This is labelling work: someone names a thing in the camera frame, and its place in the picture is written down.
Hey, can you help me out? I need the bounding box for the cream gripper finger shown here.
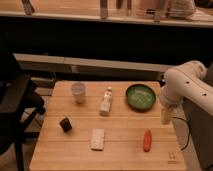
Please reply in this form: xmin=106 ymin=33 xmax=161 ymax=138
xmin=161 ymin=108 xmax=173 ymax=124

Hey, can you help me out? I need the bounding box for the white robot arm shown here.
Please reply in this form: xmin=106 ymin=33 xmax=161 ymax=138
xmin=159 ymin=60 xmax=213 ymax=124

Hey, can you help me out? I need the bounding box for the green round bowl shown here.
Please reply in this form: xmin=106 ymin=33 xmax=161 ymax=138
xmin=125 ymin=84 xmax=156 ymax=111

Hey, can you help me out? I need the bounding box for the orange carrot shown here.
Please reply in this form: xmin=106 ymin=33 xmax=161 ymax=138
xmin=143 ymin=129 xmax=152 ymax=152

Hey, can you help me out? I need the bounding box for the white plastic bottle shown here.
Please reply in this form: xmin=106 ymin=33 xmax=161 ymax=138
xmin=100 ymin=87 xmax=113 ymax=116

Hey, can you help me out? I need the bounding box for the white rectangular sponge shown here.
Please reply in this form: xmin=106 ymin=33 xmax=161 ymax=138
xmin=90 ymin=129 xmax=105 ymax=150

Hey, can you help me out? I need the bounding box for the white paper cup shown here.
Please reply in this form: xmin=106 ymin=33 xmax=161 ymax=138
xmin=71 ymin=82 xmax=86 ymax=104

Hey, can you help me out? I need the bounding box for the black office chair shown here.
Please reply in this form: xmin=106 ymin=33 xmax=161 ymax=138
xmin=0 ymin=54 xmax=45 ymax=171

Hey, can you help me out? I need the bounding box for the black cable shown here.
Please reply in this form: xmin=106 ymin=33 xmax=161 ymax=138
xmin=172 ymin=116 xmax=192 ymax=151

